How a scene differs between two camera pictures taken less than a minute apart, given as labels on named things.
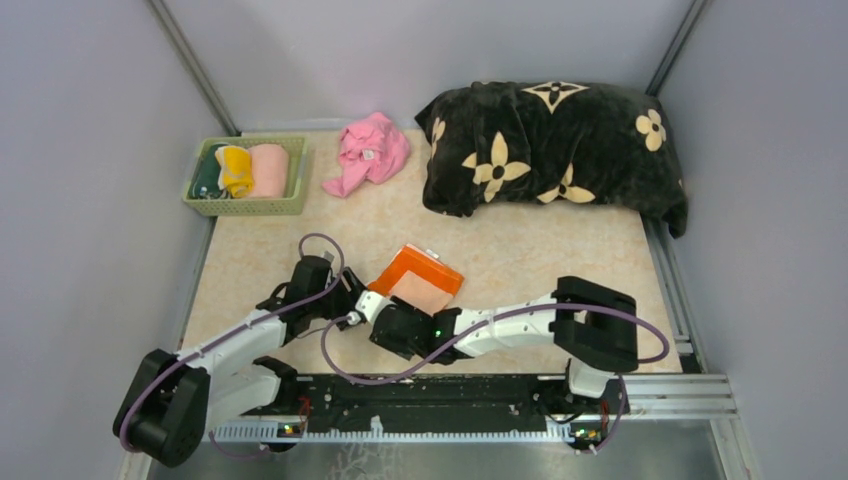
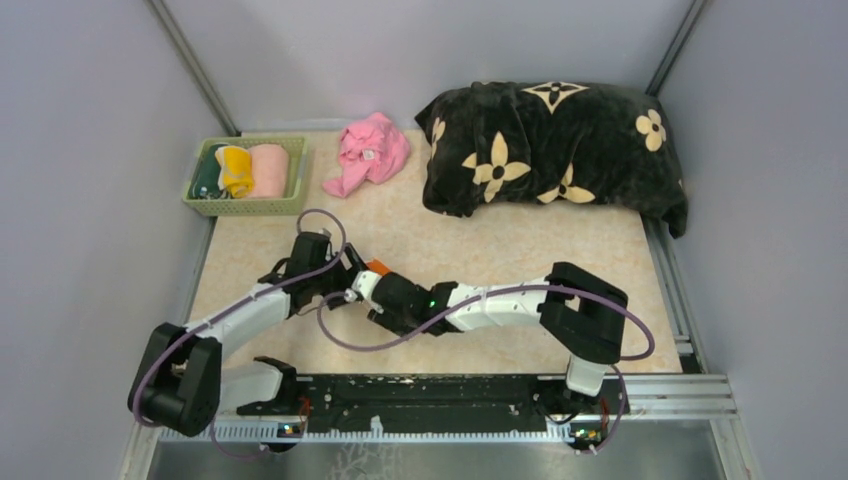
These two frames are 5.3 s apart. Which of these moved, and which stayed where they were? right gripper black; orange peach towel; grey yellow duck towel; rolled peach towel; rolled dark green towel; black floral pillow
Moved: orange peach towel; right gripper black
Stayed: black floral pillow; grey yellow duck towel; rolled peach towel; rolled dark green towel
